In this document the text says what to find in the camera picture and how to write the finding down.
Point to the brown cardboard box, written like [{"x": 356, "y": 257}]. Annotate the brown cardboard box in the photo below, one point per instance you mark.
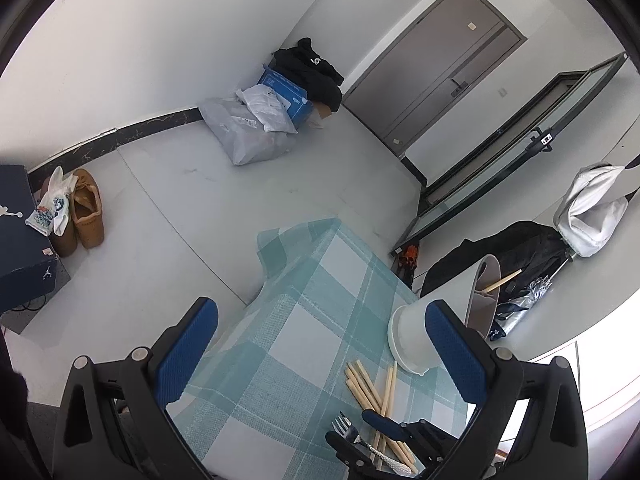
[{"x": 322, "y": 110}]

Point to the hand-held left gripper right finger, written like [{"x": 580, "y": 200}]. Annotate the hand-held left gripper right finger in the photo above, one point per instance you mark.
[{"x": 455, "y": 355}]

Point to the metal fork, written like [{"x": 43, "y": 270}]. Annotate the metal fork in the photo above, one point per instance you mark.
[{"x": 341, "y": 423}]

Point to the orange and black tool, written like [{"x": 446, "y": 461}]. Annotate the orange and black tool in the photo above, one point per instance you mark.
[{"x": 407, "y": 255}]

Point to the teal checked tablecloth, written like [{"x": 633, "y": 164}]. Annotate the teal checked tablecloth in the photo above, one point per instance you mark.
[{"x": 300, "y": 330}]

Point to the dark blue shoe box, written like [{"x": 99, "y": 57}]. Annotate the dark blue shoe box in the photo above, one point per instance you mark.
[{"x": 20, "y": 260}]

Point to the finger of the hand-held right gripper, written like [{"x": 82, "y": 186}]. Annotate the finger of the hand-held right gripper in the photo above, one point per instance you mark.
[
  {"x": 382, "y": 422},
  {"x": 347, "y": 449}
]

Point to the bright window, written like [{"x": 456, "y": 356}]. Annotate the bright window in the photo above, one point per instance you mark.
[{"x": 605, "y": 380}]

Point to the black clothing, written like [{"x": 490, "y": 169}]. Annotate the black clothing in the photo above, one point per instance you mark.
[{"x": 310, "y": 70}]

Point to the grey parcel bag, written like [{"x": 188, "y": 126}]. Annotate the grey parcel bag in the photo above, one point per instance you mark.
[{"x": 240, "y": 137}]

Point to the blue cardboard box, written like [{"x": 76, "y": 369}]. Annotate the blue cardboard box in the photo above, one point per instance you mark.
[{"x": 280, "y": 87}]

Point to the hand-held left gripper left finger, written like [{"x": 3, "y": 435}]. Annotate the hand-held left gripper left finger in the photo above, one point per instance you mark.
[{"x": 187, "y": 350}]

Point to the glass door with dark frame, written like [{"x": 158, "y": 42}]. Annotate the glass door with dark frame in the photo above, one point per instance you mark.
[{"x": 475, "y": 195}]

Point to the black door lock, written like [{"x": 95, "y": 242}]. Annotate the black door lock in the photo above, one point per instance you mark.
[{"x": 542, "y": 139}]

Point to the white and grey utensil holder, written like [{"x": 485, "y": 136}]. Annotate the white and grey utensil holder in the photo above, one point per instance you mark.
[{"x": 415, "y": 330}]

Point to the dark cloth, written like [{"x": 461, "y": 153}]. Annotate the dark cloth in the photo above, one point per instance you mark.
[{"x": 12, "y": 400}]

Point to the white shoulder bag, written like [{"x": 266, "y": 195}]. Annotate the white shoulder bag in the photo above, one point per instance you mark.
[{"x": 590, "y": 210}]

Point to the silver folded umbrella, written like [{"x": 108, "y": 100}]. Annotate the silver folded umbrella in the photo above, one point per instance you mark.
[{"x": 520, "y": 305}]

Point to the grey door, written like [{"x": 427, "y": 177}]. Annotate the grey door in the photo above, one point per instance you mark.
[{"x": 430, "y": 60}]

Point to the white printed plastic bag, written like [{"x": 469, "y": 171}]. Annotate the white printed plastic bag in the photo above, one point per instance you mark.
[{"x": 50, "y": 207}]

